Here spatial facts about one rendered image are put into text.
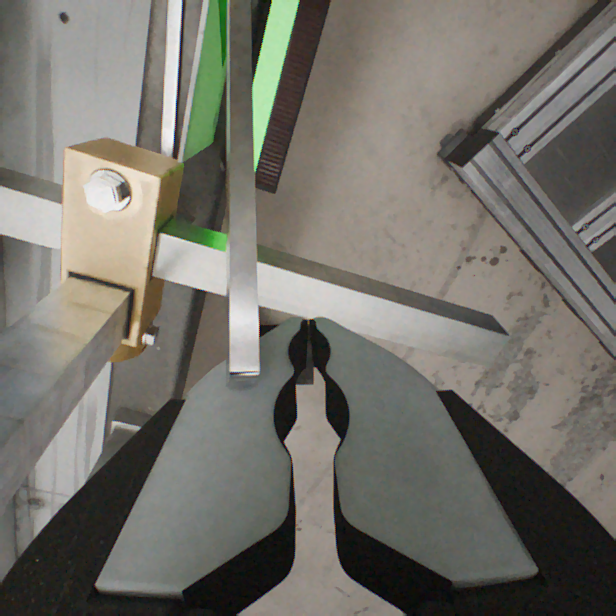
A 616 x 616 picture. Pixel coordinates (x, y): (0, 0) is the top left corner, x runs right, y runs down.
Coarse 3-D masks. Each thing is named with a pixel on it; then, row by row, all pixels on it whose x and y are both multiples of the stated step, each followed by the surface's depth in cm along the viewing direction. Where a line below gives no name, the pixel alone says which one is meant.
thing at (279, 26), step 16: (288, 0) 28; (272, 16) 29; (288, 16) 29; (272, 32) 29; (288, 32) 29; (272, 48) 30; (272, 64) 30; (256, 80) 31; (272, 80) 31; (256, 96) 31; (272, 96) 31; (256, 112) 32; (256, 128) 33; (256, 144) 33; (256, 160) 34
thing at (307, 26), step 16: (304, 0) 29; (320, 0) 29; (304, 16) 29; (320, 16) 29; (304, 32) 29; (304, 48) 30; (288, 64) 30; (304, 64) 30; (288, 80) 31; (304, 80) 31; (288, 96) 31; (288, 112) 32; (272, 128) 33; (288, 128) 33; (272, 144) 33; (272, 160) 34; (256, 176) 34; (272, 176) 34
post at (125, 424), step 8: (120, 416) 46; (128, 416) 47; (136, 416) 47; (144, 416) 48; (112, 424) 46; (120, 424) 46; (128, 424) 46; (136, 424) 46; (112, 432) 45; (120, 432) 45; (128, 432) 46; (112, 440) 44; (120, 440) 44; (104, 448) 43; (112, 448) 43; (104, 456) 42; (96, 464) 41
